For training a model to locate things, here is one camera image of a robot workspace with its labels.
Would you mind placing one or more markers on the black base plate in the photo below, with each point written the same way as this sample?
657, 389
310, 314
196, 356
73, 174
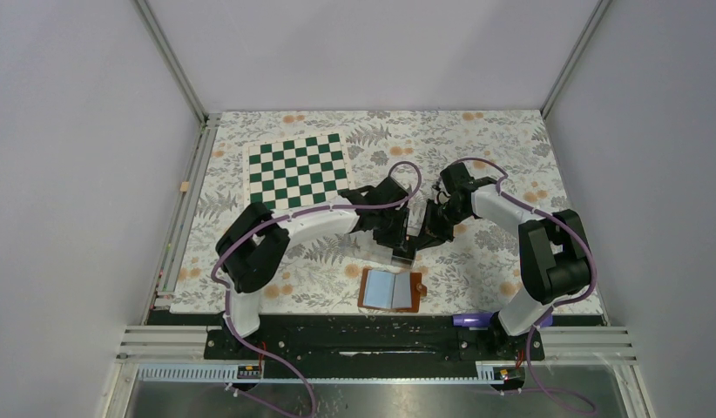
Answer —
357, 349

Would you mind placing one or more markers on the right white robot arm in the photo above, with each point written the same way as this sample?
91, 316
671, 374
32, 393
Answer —
556, 263

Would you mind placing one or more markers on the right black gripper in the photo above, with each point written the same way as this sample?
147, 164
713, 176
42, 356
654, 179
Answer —
431, 234

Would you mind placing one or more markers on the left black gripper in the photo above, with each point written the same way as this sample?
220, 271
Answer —
399, 236

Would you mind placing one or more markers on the brown leather card holder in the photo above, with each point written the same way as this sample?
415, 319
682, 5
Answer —
391, 292

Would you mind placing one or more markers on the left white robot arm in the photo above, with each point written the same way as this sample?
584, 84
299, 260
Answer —
252, 248

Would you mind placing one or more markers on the aluminium frame rail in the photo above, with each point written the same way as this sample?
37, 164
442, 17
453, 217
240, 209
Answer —
179, 254

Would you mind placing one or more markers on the clear plastic box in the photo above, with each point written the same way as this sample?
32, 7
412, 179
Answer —
388, 227

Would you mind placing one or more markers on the purple marker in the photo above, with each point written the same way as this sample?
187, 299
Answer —
473, 320

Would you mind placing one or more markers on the green white chessboard mat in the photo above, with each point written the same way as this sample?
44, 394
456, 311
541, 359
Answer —
291, 172

